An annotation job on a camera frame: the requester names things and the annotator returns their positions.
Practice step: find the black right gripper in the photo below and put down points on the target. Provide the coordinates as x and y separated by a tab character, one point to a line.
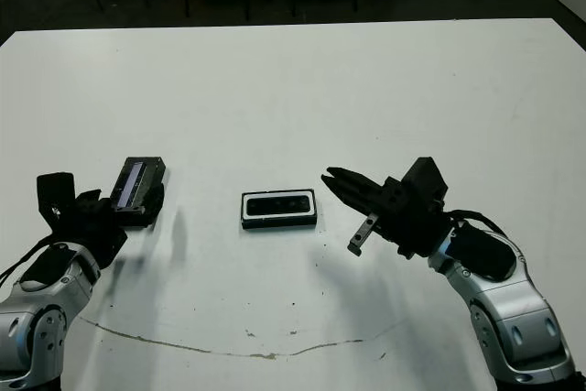
416	231

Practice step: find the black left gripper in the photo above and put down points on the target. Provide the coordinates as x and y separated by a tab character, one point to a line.
91	231

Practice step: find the black box lid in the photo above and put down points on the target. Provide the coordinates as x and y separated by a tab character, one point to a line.
137	180

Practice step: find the black camera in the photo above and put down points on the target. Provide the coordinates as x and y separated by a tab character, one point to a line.
279	205

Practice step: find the black box base white insert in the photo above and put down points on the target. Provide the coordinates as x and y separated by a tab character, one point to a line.
279	224

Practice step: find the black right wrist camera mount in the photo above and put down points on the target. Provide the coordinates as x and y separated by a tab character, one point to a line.
426	180

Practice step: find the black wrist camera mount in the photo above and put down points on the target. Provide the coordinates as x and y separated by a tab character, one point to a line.
55	198
426	180

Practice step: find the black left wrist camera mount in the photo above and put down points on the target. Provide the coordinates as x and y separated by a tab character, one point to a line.
55	198

